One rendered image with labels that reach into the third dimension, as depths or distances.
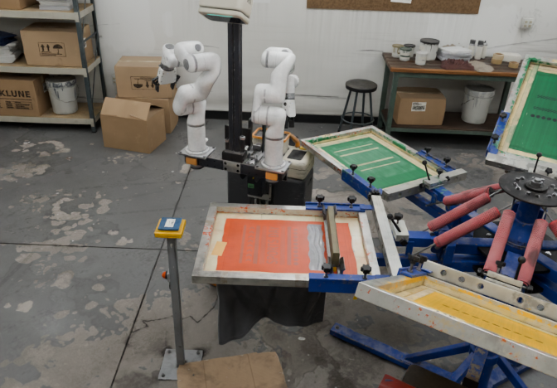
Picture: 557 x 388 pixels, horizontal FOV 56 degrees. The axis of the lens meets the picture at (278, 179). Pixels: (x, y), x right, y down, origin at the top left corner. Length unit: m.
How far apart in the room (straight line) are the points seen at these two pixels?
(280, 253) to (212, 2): 1.15
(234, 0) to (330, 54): 3.70
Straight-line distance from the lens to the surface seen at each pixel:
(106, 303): 3.67
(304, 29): 5.92
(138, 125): 5.42
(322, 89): 6.12
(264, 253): 2.38
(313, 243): 2.45
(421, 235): 2.47
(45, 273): 4.05
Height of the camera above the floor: 2.38
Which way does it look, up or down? 29 degrees down
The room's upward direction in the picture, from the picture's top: 2 degrees clockwise
